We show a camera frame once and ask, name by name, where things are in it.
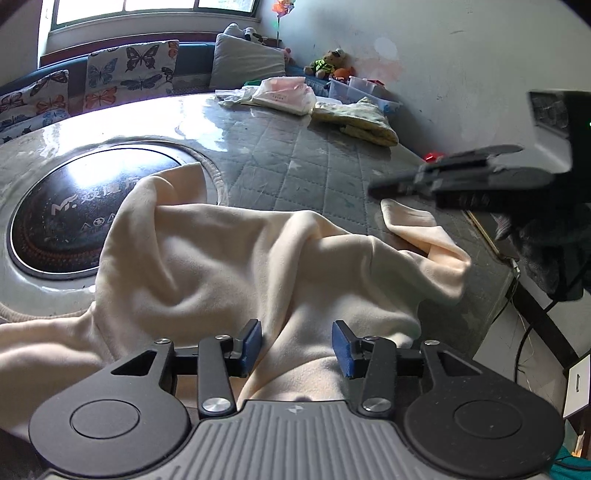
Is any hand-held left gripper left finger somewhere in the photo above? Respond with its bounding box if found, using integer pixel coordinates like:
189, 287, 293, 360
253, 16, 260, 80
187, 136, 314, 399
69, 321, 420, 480
99, 318, 263, 418

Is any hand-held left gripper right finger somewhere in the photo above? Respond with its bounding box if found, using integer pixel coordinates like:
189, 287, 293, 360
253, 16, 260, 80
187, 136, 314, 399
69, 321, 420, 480
331, 320, 492, 415

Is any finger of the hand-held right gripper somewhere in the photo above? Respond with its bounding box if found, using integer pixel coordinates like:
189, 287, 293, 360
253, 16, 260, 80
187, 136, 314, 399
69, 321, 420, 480
368, 159, 573, 210
422, 144, 526, 171

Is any cream sweatshirt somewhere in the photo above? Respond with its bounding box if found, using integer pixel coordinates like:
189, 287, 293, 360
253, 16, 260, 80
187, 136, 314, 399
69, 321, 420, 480
0, 162, 472, 444

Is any yellow green folded cloth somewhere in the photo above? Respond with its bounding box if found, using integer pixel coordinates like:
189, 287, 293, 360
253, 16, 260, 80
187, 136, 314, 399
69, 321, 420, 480
311, 96, 400, 148

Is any clear plastic storage box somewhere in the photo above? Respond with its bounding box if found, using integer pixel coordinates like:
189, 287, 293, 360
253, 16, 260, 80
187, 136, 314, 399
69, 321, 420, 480
327, 75, 403, 114

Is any grey quilted table cover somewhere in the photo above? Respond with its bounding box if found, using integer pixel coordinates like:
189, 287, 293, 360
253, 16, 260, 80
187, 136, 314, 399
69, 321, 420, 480
0, 90, 517, 326

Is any teddy bear with green vest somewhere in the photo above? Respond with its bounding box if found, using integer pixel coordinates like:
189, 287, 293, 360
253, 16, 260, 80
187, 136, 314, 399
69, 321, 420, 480
304, 48, 350, 79

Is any pink white garment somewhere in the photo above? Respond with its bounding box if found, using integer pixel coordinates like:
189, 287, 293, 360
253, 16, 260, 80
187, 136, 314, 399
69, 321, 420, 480
252, 76, 318, 116

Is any black round glass hotplate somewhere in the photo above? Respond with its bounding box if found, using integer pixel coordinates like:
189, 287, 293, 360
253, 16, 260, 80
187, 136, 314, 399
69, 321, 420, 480
8, 147, 200, 279

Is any orange artificial flower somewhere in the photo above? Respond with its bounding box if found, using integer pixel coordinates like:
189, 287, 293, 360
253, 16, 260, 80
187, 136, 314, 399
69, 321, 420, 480
271, 0, 296, 42

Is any clear plastic bag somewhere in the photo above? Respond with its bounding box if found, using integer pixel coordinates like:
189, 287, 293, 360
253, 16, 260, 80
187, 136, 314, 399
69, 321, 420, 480
214, 85, 259, 108

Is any grey pillow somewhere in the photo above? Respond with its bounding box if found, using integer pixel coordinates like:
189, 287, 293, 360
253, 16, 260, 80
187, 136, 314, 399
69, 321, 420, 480
209, 33, 288, 91

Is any teal cloth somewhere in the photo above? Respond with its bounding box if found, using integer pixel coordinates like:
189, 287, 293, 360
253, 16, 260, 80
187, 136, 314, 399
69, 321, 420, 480
551, 443, 591, 480

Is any blue sofa bench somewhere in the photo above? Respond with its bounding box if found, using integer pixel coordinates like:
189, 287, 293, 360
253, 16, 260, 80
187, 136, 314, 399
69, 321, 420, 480
0, 41, 333, 100

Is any large butterfly print cushion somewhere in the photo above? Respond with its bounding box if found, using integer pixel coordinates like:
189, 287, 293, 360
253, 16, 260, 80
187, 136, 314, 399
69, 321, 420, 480
85, 40, 180, 105

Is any small butterfly print cushion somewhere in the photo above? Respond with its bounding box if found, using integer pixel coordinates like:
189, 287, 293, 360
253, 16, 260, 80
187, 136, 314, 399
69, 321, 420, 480
0, 69, 70, 140

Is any window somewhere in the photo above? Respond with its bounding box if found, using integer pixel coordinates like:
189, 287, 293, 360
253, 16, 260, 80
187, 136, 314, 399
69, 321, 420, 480
45, 0, 260, 29

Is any black table frame bar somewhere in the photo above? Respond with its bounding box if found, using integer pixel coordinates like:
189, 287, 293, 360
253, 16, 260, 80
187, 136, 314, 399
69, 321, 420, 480
512, 277, 580, 367

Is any white wall box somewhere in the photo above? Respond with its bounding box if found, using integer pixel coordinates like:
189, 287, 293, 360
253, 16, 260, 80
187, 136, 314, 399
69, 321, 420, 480
562, 352, 591, 420

